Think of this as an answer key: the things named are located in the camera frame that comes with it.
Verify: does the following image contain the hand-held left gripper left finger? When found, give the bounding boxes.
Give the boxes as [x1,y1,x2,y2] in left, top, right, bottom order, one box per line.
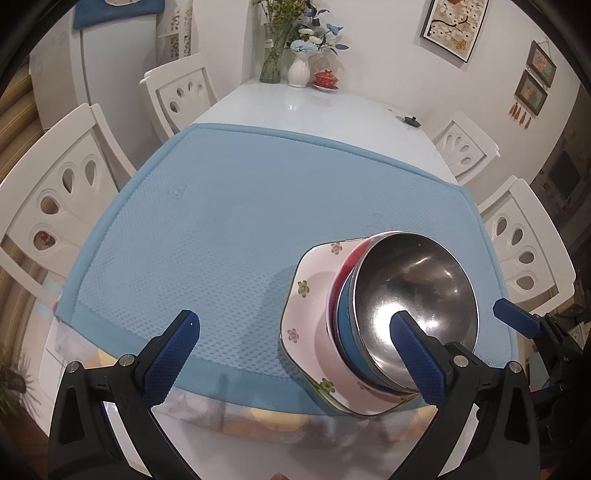
[48,309,201,480]

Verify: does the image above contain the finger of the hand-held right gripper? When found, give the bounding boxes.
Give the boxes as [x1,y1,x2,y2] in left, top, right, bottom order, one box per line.
[493,298,562,340]

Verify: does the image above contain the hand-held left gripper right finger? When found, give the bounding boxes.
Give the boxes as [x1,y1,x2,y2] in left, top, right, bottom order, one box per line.
[389,309,541,480]

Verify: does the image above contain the pink cartoon bowl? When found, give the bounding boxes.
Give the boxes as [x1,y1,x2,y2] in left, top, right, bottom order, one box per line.
[324,237,428,415]

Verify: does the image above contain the blue steel bowl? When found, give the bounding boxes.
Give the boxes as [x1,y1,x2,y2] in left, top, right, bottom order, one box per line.
[336,231,481,395]

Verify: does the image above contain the large hexagonal floral plate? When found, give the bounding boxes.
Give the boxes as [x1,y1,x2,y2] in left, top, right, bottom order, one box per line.
[278,240,365,415]

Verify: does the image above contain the white dining chair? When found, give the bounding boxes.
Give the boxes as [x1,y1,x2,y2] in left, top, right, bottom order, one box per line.
[478,175,577,319]
[431,111,501,185]
[0,102,137,278]
[140,53,219,144]

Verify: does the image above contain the light blue table mat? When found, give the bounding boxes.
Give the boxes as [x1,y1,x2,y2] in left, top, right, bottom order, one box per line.
[54,124,520,418]

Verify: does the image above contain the orange hanging tassels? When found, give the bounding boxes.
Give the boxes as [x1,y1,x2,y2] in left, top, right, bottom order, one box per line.
[509,102,532,127]

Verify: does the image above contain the white refrigerator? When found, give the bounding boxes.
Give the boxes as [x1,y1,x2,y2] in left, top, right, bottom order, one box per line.
[28,9,160,132]

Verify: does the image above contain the white ceramic vase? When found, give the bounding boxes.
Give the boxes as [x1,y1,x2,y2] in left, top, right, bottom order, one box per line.
[287,52,311,88]

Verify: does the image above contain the glass vase with green stems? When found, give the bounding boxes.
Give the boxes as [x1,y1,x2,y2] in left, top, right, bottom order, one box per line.
[252,0,310,85]

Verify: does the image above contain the blue artificial flowers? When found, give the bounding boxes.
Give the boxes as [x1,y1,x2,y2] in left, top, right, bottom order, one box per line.
[288,7,350,58]

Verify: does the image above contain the blue cloth cover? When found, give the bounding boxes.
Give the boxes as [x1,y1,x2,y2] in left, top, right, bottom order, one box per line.
[73,0,165,29]

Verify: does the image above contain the small framed wall picture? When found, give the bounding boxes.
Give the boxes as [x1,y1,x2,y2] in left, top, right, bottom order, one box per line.
[527,41,557,88]
[514,70,549,116]

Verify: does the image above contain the large floral wall picture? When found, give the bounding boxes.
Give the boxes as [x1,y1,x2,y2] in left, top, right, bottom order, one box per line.
[419,0,490,64]

